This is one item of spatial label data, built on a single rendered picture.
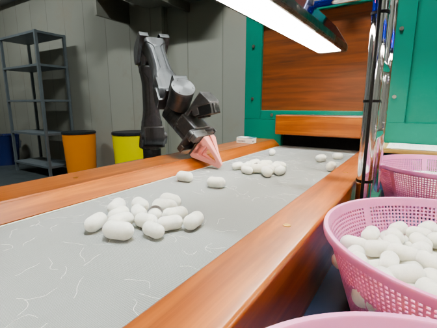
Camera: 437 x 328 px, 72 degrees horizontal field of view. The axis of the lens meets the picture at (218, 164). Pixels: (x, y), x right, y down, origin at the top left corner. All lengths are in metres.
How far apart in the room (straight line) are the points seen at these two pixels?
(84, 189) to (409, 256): 0.46
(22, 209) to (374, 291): 0.44
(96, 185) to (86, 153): 3.27
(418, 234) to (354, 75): 0.77
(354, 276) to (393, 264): 0.06
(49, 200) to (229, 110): 2.42
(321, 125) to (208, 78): 2.01
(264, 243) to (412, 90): 0.88
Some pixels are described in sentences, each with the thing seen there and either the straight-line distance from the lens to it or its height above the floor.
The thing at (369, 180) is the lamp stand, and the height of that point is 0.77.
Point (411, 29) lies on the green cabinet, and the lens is 1.11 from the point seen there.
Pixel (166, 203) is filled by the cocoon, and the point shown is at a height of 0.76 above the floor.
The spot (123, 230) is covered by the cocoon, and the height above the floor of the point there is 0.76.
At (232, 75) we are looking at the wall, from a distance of 2.82.
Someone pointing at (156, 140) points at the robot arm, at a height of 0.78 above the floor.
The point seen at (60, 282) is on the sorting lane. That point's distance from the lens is 0.32.
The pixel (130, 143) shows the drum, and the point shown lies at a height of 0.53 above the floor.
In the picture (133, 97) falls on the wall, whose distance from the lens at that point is 3.63.
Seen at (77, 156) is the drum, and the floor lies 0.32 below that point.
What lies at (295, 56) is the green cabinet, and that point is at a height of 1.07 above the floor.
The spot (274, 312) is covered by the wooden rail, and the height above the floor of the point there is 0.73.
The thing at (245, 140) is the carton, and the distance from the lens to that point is 1.04.
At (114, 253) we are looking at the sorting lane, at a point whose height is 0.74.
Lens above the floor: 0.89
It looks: 11 degrees down
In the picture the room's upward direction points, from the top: straight up
